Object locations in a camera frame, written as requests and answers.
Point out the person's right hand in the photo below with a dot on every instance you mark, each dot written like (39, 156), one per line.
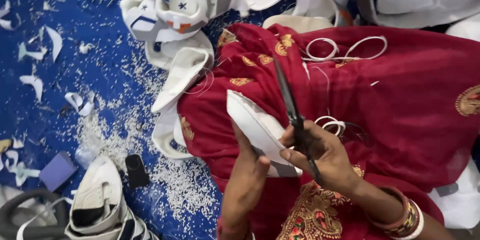
(330, 157)

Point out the person's left hand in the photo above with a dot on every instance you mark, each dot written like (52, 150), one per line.
(243, 183)

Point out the white trimmed shoe piece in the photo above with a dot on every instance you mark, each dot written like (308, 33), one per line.
(255, 123)

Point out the black metal scissors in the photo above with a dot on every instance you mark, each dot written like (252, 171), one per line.
(289, 97)

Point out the small coiled white trim strip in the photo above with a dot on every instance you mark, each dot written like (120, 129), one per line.
(335, 123)

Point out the spread of white granules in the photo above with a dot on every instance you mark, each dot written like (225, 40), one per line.
(180, 185)

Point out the red embroidered garment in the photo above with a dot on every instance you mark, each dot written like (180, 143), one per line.
(393, 112)

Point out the white shoe upper blue lining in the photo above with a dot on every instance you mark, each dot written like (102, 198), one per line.
(165, 135)

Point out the red gold white wrist bangles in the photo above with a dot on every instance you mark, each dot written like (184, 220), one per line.
(407, 221)

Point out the small black rubber piece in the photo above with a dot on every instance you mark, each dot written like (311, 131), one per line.
(136, 170)

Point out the long looped white trim strip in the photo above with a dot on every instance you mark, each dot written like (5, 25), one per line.
(356, 47)

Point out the white navy striped shoe upper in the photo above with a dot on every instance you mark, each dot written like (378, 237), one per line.
(131, 230)

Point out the plain white folded shoe upper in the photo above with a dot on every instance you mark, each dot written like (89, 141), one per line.
(185, 75)

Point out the beige shoe sole piece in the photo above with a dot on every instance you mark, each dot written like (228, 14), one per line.
(296, 22)

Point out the white grey shoe material sheet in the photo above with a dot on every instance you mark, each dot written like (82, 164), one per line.
(463, 202)

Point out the white shoe upper black lining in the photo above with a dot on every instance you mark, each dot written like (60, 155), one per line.
(95, 191)

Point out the purple foam block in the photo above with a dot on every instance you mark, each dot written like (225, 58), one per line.
(57, 170)

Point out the white shoe upper cross mark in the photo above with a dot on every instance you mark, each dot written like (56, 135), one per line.
(183, 5)

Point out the white shoe upper blue stripe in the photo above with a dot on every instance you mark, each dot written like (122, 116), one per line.
(140, 18)

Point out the scattered white offcut scraps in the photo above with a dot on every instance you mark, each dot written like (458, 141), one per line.
(54, 41)

